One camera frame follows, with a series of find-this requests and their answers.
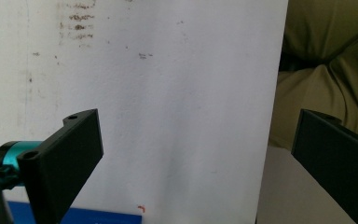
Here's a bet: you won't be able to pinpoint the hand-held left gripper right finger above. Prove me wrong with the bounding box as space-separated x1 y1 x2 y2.
291 108 358 224

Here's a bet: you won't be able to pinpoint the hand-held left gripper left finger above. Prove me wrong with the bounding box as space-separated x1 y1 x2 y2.
16 108 104 224

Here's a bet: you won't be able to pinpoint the blue sheet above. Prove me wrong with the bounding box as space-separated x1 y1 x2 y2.
7 201 144 224

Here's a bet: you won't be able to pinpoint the olive green trousers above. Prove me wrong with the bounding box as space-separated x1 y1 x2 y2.
268 0 358 149

